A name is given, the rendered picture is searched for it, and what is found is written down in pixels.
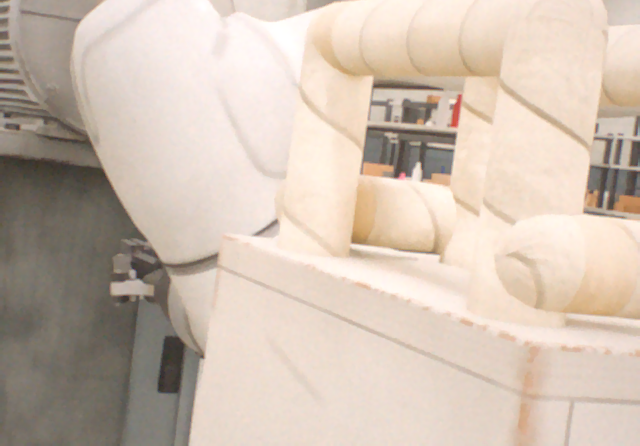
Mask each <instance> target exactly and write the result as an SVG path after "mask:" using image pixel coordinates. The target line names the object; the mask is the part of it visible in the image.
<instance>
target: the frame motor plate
mask: <svg viewBox="0 0 640 446"><path fill-rule="evenodd" d="M0 157H8V158H16V159H26V160H34V161H43V162H52V163H61V164H69V165H79V166H87V167H97V168H103V165H102V163H101V161H100V159H99V157H98V153H96V151H95V149H94V147H93V144H92V142H89V141H81V140H73V139H64V138H57V137H49V136H40V135H35V134H32V133H28V132H22V131H20V124H15V123H6V124H5V127H3V126H0Z"/></svg>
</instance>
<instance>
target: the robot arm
mask: <svg viewBox="0 0 640 446"><path fill-rule="evenodd" d="M320 9H322V8H319V9H316V10H312V11H308V12H305V13H302V14H299V15H296V16H293V18H290V19H287V20H284V21H279V22H273V23H269V22H262V21H259V20H257V19H254V17H252V16H250V15H248V14H245V13H241V12H237V13H234V14H232V15H230V16H227V17H219V16H218V14H217V13H216V11H215V10H214V8H213V6H212V5H211V3H210V2H209V1H208V0H107V1H105V2H104V3H102V4H100V5H99V6H98V7H96V8H95V9H94V10H93V11H92V12H91V13H89V14H88V15H87V16H86V17H85V18H84V19H83V20H82V21H81V23H80V26H79V27H78V29H76V31H75V35H74V42H73V48H72V52H71V57H70V71H71V79H72V85H73V90H75V94H76V98H77V103H78V106H79V109H80V112H81V115H82V118H83V121H84V124H85V126H86V130H87V132H88V135H89V137H90V140H91V142H92V144H93V147H94V149H95V151H96V153H98V157H99V159H100V161H101V163H102V165H103V168H104V169H105V172H106V174H107V176H108V178H109V180H110V183H111V184H112V186H113V188H114V190H115V192H116V194H117V196H118V197H119V199H120V201H122V203H123V204H124V206H125V209H126V210H127V212H128V213H129V215H130V217H131V218H132V220H133V222H134V223H135V225H136V226H137V227H138V229H139V230H140V231H141V232H142V233H143V234H144V237H145V238H146V239H148V241H149V242H150V243H151V245H150V244H148V243H144V242H142V241H139V240H137V239H130V240H120V241H119V243H120V254H117V255H115V256H113V272H111V273H110V279H111V303H112V304H115V305H123V304H125V303H127V302H129V301H136V295H142V296H143V299H144V300H145V301H146V302H149V303H151V304H158V305H159V306H160V308H161V309H162V311H163V313H164V315H165V317H166V319H167V320H168V322H169V323H170V324H171V325H172V326H173V328H175V330H176V332H177V334H178V335H179V337H180V338H181V339H182V340H183V341H184V342H185V343H186V344H187V345H188V347H189V348H191V349H192V350H194V351H195V352H197V353H199V354H200V355H203V356H204V357H206V351H207V342H208V334H209V327H210V318H211V310H212V303H213V295H214V287H215V279H216V271H217V263H218V255H219V248H220V240H221V235H222V234H224V233H231V234H240V235H250V237H261V238H271V239H278V234H279V227H280V223H279V221H278V219H277V217H276V215H275V210H274V198H275V195H276V192H277V189H278V186H279V185H280V184H281V183H283V182H284V181H285V180H286V177H287V173H288V165H289V158H290V149H291V142H292V134H293V127H294V118H295V111H296V103H297V95H298V88H299V80H300V73H301V64H302V57H303V49H304V41H305V33H306V30H307V27H308V25H310V22H311V20H312V19H313V18H314V16H315V15H316V13H317V12H318V11H319V10H320ZM377 80H393V81H403V82H410V83H415V84H421V85H426V86H431V87H436V88H441V89H447V90H452V91H457V92H461V93H463V88H464V81H465V77H390V76H373V81H377Z"/></svg>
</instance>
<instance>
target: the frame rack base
mask: <svg viewBox="0 0 640 446"><path fill-rule="evenodd" d="M277 243H278V239H271V238H261V237H250V235H240V234H231V233H224V234H222V235H221V240H220V248H219V255H218V263H217V271H216V279H215V287H214V295H213V303H212V310H211V318H210V327H209V334H208V342H207V351H206V358H205V366H204V374H203V382H201V390H200V397H199V406H198V413H197V421H196V430H195V437H194V445H193V446H640V320H633V319H621V318H608V317H597V316H584V314H572V313H567V318H566V324H565V326H561V327H549V326H536V325H527V324H520V323H512V322H506V321H500V320H494V319H490V318H485V316H481V315H478V314H474V313H472V312H468V311H467V310H466V307H467V300H468V293H469V285H471V278H472V271H473V270H468V269H462V268H456V267H451V266H447V265H442V264H439V257H440V255H433V254H423V253H412V252H405V253H408V254H412V255H415V256H419V259H417V260H411V259H401V258H390V257H380V256H370V255H360V254H357V253H353V252H350V251H349V256H348V257H337V256H324V255H316V254H308V253H301V252H295V251H290V250H286V249H282V248H278V247H277Z"/></svg>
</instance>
